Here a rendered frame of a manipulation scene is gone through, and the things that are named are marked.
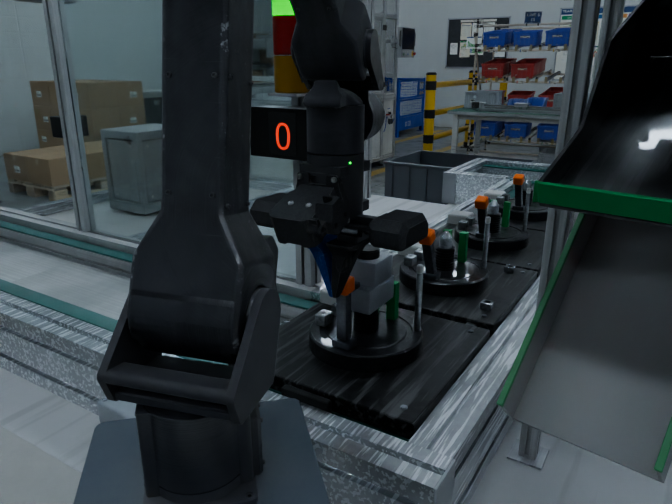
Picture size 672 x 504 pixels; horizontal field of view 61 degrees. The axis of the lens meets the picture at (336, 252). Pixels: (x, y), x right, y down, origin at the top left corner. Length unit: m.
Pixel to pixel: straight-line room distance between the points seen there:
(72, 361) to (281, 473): 0.50
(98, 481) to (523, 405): 0.37
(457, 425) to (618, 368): 0.16
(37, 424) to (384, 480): 0.48
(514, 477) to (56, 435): 0.55
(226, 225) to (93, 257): 0.92
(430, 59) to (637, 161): 11.54
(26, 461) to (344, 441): 0.40
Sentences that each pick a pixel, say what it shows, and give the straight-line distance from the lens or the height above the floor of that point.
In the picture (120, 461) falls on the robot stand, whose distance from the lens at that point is 0.41.
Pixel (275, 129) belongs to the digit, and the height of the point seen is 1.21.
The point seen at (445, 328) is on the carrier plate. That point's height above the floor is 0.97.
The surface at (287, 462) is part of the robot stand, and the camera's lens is 0.39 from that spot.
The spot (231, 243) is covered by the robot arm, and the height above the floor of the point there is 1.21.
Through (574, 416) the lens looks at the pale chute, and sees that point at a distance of 0.56.
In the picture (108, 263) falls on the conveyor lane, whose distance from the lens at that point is 1.19.
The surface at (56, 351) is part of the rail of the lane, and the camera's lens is 0.86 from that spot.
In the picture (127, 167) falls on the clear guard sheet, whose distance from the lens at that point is 1.16.
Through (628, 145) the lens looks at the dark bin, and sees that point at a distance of 0.58.
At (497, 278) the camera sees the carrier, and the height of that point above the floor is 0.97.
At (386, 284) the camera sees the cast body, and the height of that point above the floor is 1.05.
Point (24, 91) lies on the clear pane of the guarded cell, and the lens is 1.89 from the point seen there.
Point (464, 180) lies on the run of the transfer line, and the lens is 1.86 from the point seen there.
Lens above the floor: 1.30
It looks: 19 degrees down
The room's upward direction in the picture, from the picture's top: straight up
